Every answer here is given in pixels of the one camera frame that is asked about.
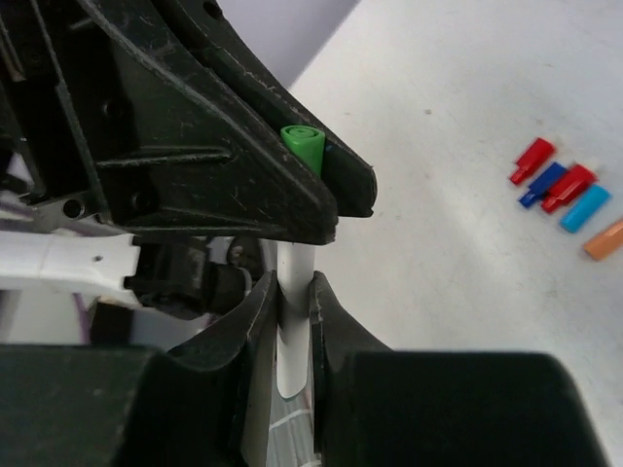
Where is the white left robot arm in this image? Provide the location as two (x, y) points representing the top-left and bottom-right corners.
(1, 1), (377, 320)

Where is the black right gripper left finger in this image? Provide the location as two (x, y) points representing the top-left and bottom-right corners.
(168, 271), (278, 466)

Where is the green capped white pen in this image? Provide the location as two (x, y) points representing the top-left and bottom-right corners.
(276, 126), (325, 400)

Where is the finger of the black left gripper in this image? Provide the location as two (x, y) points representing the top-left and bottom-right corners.
(1, 1), (338, 245)
(165, 0), (378, 218)

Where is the red pen cap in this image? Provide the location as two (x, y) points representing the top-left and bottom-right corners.
(540, 159), (603, 214)
(508, 134), (573, 187)

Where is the dark blue pen cap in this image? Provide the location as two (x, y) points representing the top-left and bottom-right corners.
(518, 162), (568, 209)

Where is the orange pen cap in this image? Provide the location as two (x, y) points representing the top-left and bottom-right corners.
(582, 219), (623, 261)

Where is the aluminium front rail frame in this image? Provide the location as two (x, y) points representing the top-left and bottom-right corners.
(266, 388), (322, 467)

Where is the light blue pen cap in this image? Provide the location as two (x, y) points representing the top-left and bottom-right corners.
(559, 184), (611, 234)

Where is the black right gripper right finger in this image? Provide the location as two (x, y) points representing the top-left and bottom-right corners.
(309, 271), (390, 462)

